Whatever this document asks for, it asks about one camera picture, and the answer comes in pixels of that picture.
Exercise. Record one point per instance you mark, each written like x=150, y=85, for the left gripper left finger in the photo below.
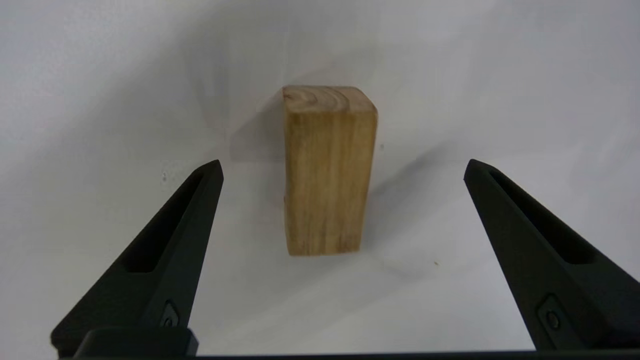
x=160, y=260

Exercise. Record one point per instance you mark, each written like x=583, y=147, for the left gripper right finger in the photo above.
x=550, y=260

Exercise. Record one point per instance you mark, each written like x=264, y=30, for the arched wooden building block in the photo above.
x=327, y=180

